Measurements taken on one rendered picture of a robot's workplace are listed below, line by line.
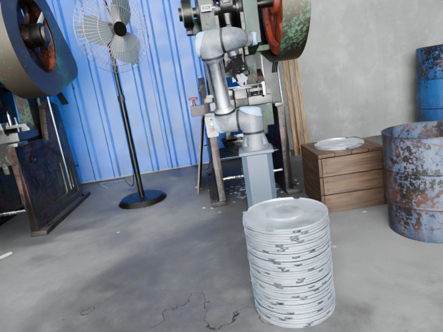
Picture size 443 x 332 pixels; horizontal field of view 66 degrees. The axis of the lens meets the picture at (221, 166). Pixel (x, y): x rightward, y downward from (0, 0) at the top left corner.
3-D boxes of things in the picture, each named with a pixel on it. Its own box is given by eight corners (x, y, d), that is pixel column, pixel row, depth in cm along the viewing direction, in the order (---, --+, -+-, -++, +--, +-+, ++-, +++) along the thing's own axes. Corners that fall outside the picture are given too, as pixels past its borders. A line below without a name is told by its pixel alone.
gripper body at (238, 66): (243, 74, 216) (237, 56, 210) (232, 76, 221) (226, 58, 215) (249, 69, 220) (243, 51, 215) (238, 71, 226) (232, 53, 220)
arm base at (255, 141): (270, 149, 180) (267, 130, 178) (241, 152, 181) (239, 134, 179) (267, 143, 194) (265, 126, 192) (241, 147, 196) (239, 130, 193)
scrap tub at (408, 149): (511, 236, 147) (517, 126, 136) (418, 252, 145) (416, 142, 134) (442, 204, 188) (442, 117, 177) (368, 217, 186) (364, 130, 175)
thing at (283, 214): (335, 200, 123) (335, 198, 123) (316, 236, 99) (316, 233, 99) (261, 197, 138) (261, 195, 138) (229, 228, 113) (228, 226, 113)
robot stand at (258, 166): (283, 228, 188) (273, 149, 178) (249, 232, 190) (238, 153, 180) (279, 215, 206) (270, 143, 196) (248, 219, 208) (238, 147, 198)
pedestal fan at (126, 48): (177, 205, 254) (133, -28, 218) (89, 220, 250) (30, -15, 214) (182, 168, 374) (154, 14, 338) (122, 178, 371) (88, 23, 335)
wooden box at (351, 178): (387, 203, 199) (385, 145, 191) (322, 213, 199) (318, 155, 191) (358, 184, 238) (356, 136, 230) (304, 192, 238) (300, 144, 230)
